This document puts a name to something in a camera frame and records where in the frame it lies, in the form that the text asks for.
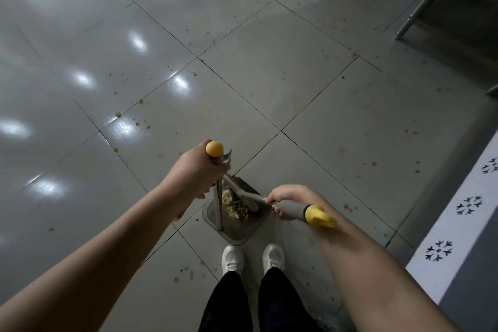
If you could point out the person's left forearm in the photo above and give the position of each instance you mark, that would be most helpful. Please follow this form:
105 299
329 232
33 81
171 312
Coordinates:
89 265

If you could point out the white cloth with black print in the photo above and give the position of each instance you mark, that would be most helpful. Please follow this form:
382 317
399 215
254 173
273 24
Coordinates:
459 222

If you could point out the tan debris pile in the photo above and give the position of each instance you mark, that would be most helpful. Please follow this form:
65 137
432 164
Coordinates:
235 207

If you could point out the white right shoe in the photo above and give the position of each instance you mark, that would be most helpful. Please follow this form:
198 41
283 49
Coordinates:
273 258

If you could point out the white left shoe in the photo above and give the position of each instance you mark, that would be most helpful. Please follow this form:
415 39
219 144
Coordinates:
232 259

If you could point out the person's left hand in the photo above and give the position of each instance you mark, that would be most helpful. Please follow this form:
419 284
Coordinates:
190 172

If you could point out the grey dustpan with yellow knob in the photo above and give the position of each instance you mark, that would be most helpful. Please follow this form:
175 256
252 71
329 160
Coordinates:
237 228

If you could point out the black trousers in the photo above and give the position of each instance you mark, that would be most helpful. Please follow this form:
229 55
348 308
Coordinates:
229 304

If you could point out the person's right fingers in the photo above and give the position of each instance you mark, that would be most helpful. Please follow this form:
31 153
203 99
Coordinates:
278 209

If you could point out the white shoe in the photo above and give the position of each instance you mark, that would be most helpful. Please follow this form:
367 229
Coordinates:
232 259
273 258

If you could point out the grey broom with yellow grip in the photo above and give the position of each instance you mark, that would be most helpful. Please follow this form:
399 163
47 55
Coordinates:
297 210

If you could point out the person's right forearm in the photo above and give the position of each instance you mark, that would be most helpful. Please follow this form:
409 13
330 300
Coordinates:
369 277

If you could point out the person's right hand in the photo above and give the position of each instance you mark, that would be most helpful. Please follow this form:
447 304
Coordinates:
295 193

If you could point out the person's left fingers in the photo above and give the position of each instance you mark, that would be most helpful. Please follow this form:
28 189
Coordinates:
218 174

